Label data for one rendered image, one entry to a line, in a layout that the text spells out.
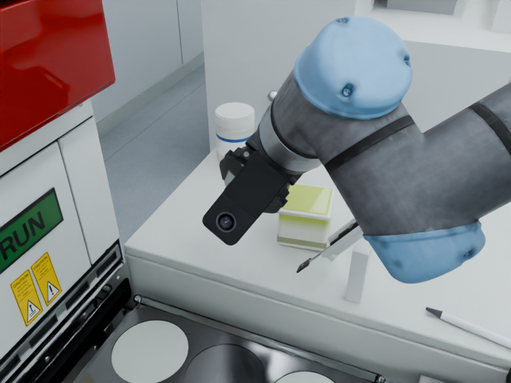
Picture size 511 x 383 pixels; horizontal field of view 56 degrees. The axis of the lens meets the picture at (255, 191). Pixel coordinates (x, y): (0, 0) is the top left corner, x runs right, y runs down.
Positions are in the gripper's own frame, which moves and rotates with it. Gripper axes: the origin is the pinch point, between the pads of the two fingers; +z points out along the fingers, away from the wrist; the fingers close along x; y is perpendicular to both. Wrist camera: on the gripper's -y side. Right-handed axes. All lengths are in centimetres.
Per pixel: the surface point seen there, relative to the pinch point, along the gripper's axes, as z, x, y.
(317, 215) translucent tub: -1.2, -9.6, 5.6
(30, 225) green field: -5.0, 15.1, -19.7
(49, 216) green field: -3.2, 14.8, -17.7
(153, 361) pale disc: 5.5, -5.9, -22.1
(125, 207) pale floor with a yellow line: 179, 38, 18
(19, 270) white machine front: -3.0, 12.8, -23.9
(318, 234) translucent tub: 1.0, -11.8, 4.6
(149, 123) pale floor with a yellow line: 236, 74, 78
